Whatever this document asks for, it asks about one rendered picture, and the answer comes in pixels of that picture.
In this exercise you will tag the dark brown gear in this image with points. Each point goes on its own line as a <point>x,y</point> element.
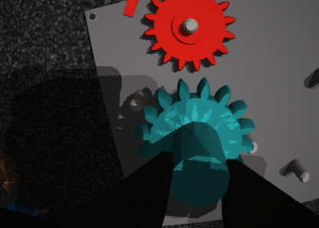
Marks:
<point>8,176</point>

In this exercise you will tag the red gear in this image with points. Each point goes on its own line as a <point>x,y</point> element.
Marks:
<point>170,35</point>

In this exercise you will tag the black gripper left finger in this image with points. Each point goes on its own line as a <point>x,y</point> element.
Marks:
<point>139,201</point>

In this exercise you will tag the red curved arrow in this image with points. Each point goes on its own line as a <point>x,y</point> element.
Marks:
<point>130,7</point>

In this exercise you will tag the teal gear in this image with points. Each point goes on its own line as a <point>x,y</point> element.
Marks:
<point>203,132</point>

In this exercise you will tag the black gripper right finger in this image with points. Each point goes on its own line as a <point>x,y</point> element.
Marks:
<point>253,202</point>

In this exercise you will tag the dark blue gear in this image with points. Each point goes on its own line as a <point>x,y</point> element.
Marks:
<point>27,210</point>

